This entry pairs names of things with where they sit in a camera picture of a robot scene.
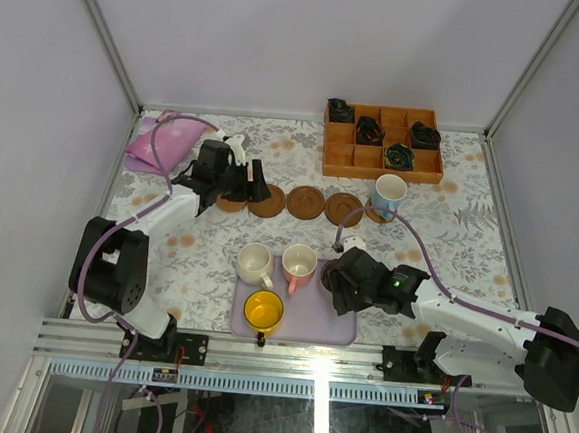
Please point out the orange wooden compartment tray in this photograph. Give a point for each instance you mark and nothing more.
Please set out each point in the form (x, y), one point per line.
(342, 157)

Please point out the grey purple ceramic mug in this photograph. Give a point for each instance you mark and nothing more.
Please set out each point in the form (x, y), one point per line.
(325, 276)

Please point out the aluminium front frame rail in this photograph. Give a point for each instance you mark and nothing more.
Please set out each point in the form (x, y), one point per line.
(223, 352)

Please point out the yellow ceramic mug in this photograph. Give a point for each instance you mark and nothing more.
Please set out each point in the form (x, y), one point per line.
(263, 311)

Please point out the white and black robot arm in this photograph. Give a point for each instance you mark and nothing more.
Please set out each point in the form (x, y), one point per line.
(470, 339)
(111, 265)

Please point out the pink ceramic mug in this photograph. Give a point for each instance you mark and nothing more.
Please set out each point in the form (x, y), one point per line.
(299, 263)

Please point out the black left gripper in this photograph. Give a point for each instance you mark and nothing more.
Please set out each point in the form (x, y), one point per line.
(242, 184)

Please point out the light bamboo coaster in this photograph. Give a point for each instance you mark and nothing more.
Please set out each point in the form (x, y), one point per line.
(230, 206)
(377, 216)

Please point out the white floral tablecloth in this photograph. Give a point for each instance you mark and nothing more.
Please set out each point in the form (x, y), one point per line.
(451, 226)

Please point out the lavender plastic serving tray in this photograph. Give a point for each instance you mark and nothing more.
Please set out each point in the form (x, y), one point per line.
(309, 315)

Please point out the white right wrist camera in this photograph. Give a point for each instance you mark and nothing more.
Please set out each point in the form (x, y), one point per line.
(349, 242)

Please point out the white ceramic mug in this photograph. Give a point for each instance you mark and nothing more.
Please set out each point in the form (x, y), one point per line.
(255, 265)

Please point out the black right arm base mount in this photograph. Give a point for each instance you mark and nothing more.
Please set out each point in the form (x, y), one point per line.
(420, 366)

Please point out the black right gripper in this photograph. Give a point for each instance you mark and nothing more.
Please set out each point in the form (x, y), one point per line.
(340, 284)

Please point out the blue slotted cable duct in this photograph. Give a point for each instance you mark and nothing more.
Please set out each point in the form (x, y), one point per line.
(241, 383)

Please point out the pink folded cloth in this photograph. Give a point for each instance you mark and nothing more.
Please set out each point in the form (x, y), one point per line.
(174, 141)

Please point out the dark floral rolled cloth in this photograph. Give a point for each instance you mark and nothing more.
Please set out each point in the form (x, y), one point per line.
(369, 132)
(424, 137)
(399, 157)
(340, 111)

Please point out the light blue ceramic mug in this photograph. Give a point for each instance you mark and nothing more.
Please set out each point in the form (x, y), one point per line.
(389, 192)

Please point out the dark wooden grooved coaster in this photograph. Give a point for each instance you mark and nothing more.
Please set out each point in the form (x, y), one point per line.
(269, 207)
(305, 202)
(339, 205)

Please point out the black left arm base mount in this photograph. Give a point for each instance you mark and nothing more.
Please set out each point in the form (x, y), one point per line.
(174, 347)

